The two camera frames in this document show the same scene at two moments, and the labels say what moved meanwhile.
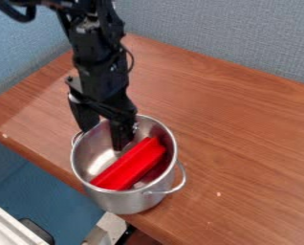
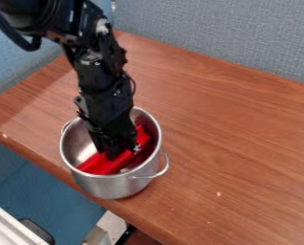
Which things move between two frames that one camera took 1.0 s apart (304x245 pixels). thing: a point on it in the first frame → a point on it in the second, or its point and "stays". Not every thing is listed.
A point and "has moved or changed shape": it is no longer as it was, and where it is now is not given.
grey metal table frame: (106, 231) stays
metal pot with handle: (129, 182) has moved or changed shape
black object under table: (42, 233) stays
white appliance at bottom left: (6, 230) stays
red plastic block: (124, 170) → (100, 165)
